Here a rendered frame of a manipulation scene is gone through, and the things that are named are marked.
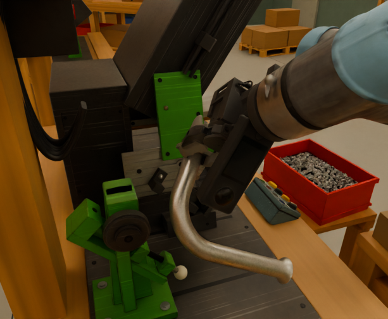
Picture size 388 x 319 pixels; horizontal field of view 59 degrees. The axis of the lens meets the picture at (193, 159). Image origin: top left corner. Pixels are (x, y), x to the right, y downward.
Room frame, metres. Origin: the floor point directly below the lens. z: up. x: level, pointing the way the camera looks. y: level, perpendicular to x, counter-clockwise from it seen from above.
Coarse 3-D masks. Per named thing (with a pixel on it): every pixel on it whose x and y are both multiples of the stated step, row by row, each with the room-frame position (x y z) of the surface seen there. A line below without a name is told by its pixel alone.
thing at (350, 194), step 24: (288, 144) 1.13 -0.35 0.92; (312, 144) 1.15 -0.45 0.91; (264, 168) 1.08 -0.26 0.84; (288, 168) 0.96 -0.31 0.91; (312, 168) 1.00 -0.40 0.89; (336, 168) 1.03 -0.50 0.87; (360, 168) 0.95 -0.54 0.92; (288, 192) 0.95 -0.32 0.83; (312, 192) 0.86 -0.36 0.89; (336, 192) 0.82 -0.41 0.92; (360, 192) 0.87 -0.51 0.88; (312, 216) 0.84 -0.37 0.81; (336, 216) 0.83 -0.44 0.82
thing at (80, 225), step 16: (80, 208) 0.45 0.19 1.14; (96, 208) 0.46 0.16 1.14; (80, 224) 0.42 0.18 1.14; (96, 224) 0.43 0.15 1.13; (80, 240) 0.42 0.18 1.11; (96, 240) 0.44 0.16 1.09; (112, 256) 0.43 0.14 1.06; (144, 256) 0.45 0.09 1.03; (160, 256) 0.48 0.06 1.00; (144, 272) 0.45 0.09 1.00; (160, 272) 0.46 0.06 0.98
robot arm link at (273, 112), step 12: (276, 72) 0.34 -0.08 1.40; (264, 84) 0.34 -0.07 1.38; (276, 84) 0.33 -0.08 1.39; (264, 96) 0.33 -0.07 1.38; (276, 96) 0.31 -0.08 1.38; (264, 108) 0.32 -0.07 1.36; (276, 108) 0.31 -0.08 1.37; (264, 120) 0.32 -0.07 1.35; (276, 120) 0.31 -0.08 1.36; (288, 120) 0.30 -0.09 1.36; (276, 132) 0.32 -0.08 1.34; (288, 132) 0.31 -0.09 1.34; (300, 132) 0.31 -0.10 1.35; (312, 132) 0.31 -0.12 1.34
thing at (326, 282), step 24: (264, 240) 0.64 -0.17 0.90; (288, 240) 0.64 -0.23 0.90; (312, 240) 0.64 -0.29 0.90; (312, 264) 0.56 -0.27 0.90; (336, 264) 0.56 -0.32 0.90; (312, 288) 0.50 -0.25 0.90; (336, 288) 0.50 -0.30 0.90; (360, 288) 0.50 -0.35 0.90; (336, 312) 0.44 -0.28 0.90; (360, 312) 0.44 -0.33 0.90; (384, 312) 0.44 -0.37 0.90
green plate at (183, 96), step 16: (160, 80) 0.79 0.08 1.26; (176, 80) 0.80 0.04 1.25; (192, 80) 0.81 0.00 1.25; (160, 96) 0.78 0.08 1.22; (176, 96) 0.79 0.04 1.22; (192, 96) 0.80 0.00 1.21; (160, 112) 0.77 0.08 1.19; (176, 112) 0.78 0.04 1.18; (192, 112) 0.79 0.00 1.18; (160, 128) 0.76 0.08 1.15; (176, 128) 0.77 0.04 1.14; (160, 144) 0.75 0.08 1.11; (176, 144) 0.76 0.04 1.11
